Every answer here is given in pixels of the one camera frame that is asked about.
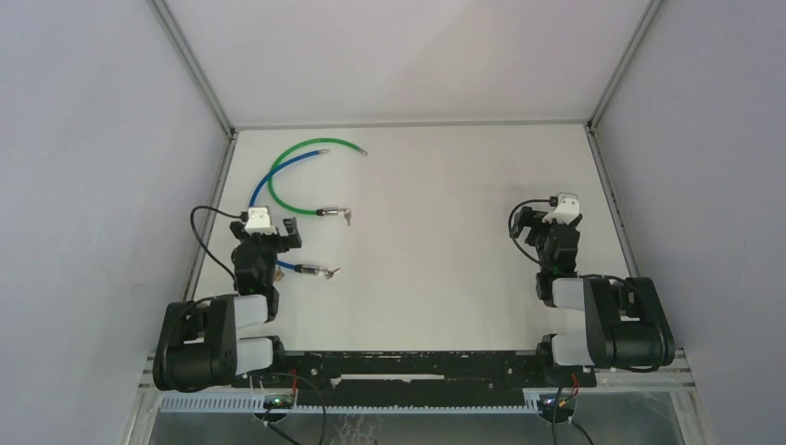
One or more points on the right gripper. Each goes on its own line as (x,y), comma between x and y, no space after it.
(528,217)

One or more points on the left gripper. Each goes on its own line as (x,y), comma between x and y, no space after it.
(285,242)

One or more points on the blue cable lock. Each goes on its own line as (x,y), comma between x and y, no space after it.
(300,267)

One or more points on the blue lock keys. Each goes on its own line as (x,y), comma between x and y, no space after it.
(330,273)

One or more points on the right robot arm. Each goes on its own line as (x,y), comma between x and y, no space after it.
(625,326)

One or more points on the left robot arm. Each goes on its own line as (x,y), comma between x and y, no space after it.
(198,345)

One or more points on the green lock keys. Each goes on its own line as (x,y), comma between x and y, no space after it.
(346,213)

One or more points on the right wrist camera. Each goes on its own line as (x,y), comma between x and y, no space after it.
(565,209)

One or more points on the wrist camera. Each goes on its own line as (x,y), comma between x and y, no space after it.
(259,221)
(565,209)

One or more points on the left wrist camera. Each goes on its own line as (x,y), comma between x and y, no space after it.
(259,221)

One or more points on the green cable lock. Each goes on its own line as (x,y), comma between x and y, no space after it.
(317,186)

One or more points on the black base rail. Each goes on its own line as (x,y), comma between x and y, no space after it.
(416,379)

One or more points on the white cable duct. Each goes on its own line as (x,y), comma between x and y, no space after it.
(224,403)

